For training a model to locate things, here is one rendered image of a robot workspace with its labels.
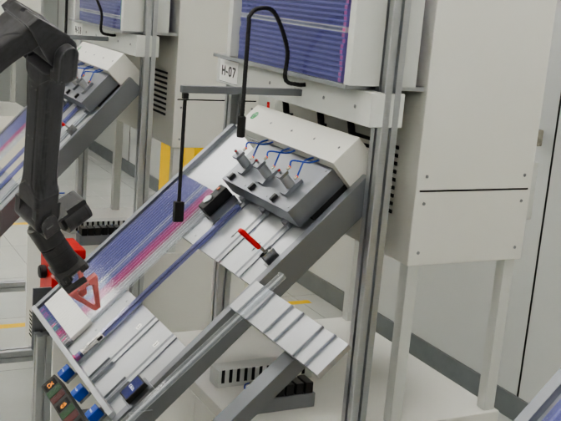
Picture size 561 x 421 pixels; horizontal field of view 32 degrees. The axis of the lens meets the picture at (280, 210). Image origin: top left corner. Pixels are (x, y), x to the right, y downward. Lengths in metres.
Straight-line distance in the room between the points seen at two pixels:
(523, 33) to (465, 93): 0.19
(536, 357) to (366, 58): 2.11
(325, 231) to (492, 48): 0.54
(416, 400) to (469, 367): 1.75
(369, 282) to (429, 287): 2.31
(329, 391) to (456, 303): 1.85
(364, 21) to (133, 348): 0.84
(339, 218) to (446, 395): 0.66
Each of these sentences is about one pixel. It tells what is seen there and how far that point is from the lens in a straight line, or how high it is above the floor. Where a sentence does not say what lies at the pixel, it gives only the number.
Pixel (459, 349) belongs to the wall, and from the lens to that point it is 4.23.
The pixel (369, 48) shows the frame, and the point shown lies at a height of 1.46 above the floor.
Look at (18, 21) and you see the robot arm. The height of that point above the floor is 1.48.
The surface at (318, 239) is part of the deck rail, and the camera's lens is 2.01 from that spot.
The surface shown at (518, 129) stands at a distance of 2.25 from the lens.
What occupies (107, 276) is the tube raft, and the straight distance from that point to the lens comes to 2.43.
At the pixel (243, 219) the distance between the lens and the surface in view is 2.23.
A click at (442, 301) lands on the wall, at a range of 4.29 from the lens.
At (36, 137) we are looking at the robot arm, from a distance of 1.81.
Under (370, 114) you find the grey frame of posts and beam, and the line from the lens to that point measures 1.97.
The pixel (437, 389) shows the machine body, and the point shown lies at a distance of 2.52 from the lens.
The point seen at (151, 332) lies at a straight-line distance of 2.12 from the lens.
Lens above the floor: 1.57
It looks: 13 degrees down
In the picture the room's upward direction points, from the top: 5 degrees clockwise
